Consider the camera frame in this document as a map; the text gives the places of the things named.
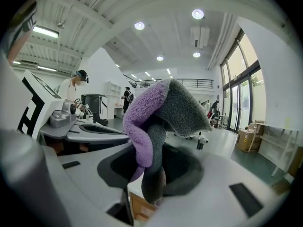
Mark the wooden vanity cabinet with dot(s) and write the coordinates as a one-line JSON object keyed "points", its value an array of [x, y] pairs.
{"points": [[139, 207]]}

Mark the white ceiling air conditioner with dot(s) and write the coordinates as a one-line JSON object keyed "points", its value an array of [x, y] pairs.
{"points": [[200, 37]]}

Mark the long tube ceiling light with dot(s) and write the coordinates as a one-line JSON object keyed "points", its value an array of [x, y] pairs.
{"points": [[47, 68], [45, 31]]}

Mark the tall brown cardboard sheet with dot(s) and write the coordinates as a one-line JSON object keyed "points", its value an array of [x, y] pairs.
{"points": [[296, 162]]}

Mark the large glass window wall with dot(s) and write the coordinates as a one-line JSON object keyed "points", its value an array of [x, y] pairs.
{"points": [[236, 63]]}

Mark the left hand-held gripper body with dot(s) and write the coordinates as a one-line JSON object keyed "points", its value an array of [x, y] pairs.
{"points": [[50, 98]]}

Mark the black mezzanine railing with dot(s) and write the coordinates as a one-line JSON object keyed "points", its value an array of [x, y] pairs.
{"points": [[194, 83]]}

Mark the purple grey cloth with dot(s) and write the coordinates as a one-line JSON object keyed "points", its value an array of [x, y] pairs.
{"points": [[182, 107]]}

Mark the white open shelf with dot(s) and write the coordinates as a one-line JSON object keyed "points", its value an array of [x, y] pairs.
{"points": [[113, 89]]}

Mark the round ceiling downlight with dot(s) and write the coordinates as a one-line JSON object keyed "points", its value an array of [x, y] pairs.
{"points": [[160, 58], [196, 55], [139, 25], [198, 14]]}

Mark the black machine white trim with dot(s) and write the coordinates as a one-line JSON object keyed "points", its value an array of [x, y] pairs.
{"points": [[92, 107]]}

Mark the wooden slatted platform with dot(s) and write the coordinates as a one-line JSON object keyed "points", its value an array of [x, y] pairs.
{"points": [[281, 185]]}

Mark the brown cardboard box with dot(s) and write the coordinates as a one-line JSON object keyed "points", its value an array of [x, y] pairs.
{"points": [[246, 139]]}

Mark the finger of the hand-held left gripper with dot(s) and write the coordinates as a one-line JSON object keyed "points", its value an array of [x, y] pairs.
{"points": [[99, 138], [59, 130]]}

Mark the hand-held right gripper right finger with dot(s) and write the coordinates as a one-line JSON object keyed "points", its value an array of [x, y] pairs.
{"points": [[213, 178]]}

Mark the white sink countertop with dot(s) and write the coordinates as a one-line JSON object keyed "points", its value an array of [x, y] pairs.
{"points": [[135, 185]]}

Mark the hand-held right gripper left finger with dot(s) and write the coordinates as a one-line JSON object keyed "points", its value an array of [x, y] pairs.
{"points": [[87, 176]]}

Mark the white frame table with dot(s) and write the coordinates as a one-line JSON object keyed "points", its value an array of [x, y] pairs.
{"points": [[279, 126]]}

